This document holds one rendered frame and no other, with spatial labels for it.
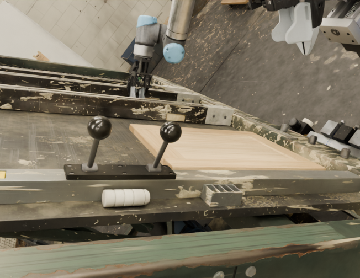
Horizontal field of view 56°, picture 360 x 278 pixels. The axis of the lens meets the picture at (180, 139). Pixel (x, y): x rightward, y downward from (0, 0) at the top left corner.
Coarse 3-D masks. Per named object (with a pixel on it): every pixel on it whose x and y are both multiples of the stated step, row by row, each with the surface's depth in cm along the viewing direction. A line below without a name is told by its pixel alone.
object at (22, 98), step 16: (0, 96) 105; (16, 96) 106; (32, 96) 108; (48, 96) 110; (64, 96) 112; (80, 96) 114; (96, 96) 117; (112, 96) 123; (48, 112) 112; (64, 112) 114; (80, 112) 116; (96, 112) 118; (112, 112) 120; (128, 112) 123; (144, 112) 125; (160, 112) 128; (176, 112) 130; (192, 112) 133; (208, 112) 136; (224, 112) 139
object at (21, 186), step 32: (0, 192) 52; (32, 192) 54; (64, 192) 56; (96, 192) 58; (160, 192) 63; (192, 192) 66; (256, 192) 73; (288, 192) 77; (320, 192) 81; (352, 192) 86
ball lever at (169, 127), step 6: (162, 126) 56; (168, 126) 55; (174, 126) 56; (180, 126) 57; (162, 132) 56; (168, 132) 55; (174, 132) 55; (180, 132) 56; (162, 138) 56; (168, 138) 56; (174, 138) 56; (162, 144) 59; (162, 150) 59; (156, 156) 61; (156, 162) 62; (150, 168) 62; (156, 168) 63
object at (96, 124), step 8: (96, 120) 50; (104, 120) 51; (88, 128) 51; (96, 128) 50; (104, 128) 50; (96, 136) 51; (104, 136) 51; (96, 144) 54; (96, 152) 56; (88, 160) 57; (88, 168) 58; (96, 168) 58
